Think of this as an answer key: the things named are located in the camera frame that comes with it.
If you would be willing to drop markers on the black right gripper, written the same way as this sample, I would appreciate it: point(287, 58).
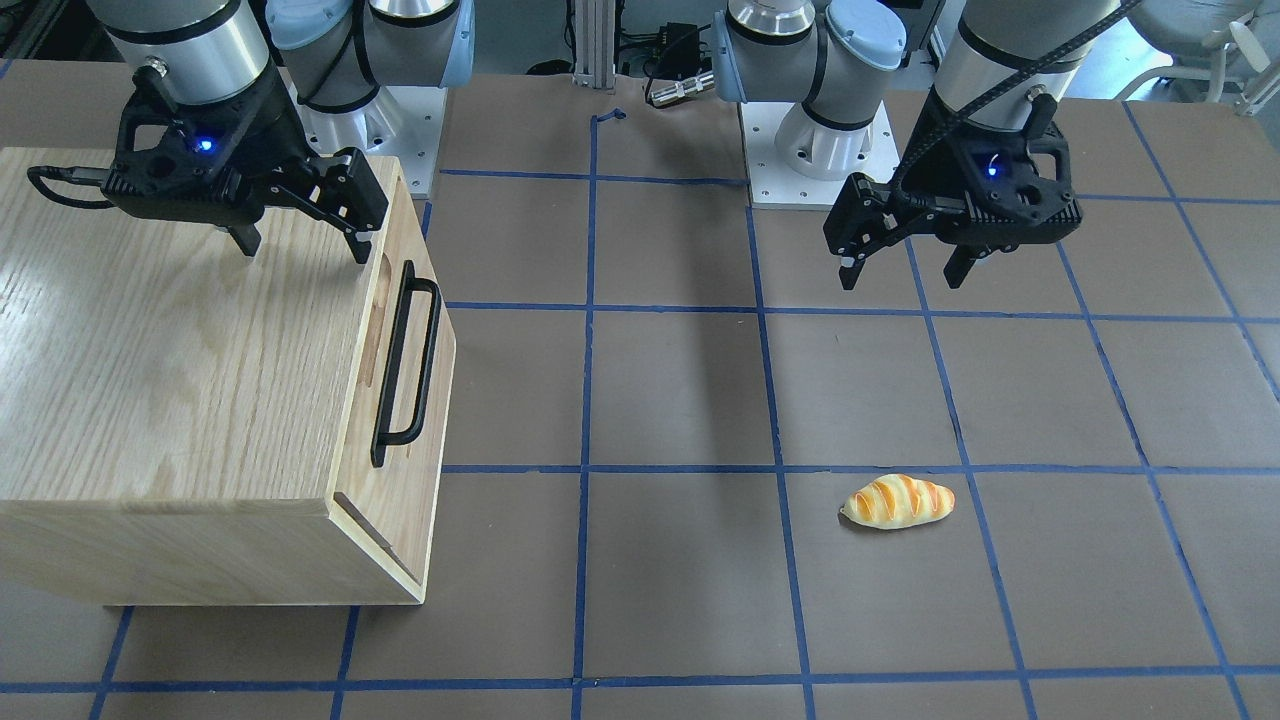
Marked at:
point(272, 128)

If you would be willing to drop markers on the aluminium frame post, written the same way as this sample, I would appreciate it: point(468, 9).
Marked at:
point(595, 39)

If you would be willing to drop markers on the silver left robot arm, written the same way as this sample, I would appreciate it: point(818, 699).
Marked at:
point(836, 62)

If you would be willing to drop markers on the light wooden drawer cabinet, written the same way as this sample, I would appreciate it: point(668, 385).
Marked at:
point(173, 412)

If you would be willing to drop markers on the striped bread roll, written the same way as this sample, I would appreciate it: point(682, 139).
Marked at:
point(898, 501)

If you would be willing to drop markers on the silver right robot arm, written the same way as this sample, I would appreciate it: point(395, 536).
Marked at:
point(334, 56)

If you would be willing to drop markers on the wooden drawer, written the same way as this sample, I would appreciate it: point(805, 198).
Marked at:
point(389, 472)

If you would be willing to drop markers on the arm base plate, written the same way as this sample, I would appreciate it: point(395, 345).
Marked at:
point(795, 163)
point(402, 121)

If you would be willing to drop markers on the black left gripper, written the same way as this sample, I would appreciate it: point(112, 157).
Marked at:
point(925, 160)

